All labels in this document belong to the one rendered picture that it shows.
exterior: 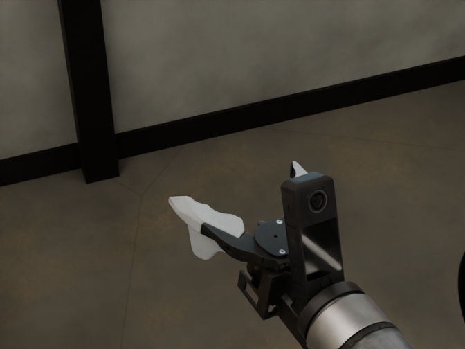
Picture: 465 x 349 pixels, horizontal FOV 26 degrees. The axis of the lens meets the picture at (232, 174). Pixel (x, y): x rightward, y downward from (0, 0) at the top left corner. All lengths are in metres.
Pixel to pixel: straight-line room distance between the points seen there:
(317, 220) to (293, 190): 0.04
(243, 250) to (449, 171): 1.98
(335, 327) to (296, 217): 0.10
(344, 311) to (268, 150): 2.01
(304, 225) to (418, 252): 1.76
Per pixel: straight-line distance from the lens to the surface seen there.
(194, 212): 0.99
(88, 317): 2.52
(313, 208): 0.92
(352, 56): 2.97
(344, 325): 0.91
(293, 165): 1.07
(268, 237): 0.97
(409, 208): 2.78
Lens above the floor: 1.97
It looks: 44 degrees down
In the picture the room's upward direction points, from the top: straight up
